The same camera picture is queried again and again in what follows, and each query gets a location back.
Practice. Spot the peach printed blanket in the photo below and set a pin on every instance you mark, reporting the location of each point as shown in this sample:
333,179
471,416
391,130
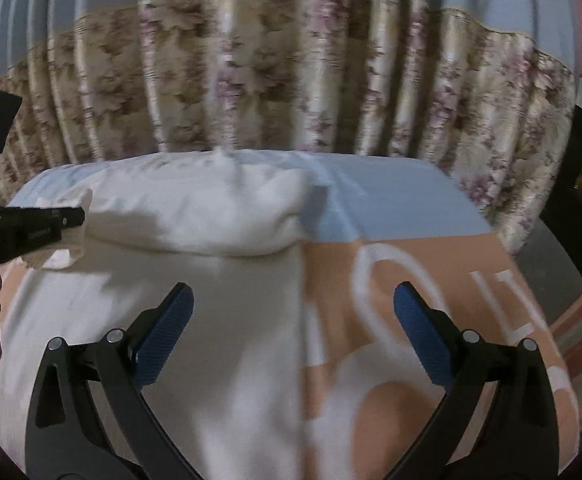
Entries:
421,265

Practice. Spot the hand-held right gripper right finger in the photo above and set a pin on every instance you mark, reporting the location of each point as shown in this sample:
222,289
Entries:
423,340

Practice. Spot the blue floral curtain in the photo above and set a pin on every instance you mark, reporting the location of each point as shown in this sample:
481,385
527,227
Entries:
281,70

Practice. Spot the white garment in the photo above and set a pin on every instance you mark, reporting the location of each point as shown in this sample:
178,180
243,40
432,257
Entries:
211,310

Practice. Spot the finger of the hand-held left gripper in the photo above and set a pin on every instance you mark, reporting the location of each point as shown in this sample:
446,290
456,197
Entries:
31,222

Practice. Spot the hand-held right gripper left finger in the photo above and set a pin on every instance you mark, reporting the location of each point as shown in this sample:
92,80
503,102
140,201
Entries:
163,340

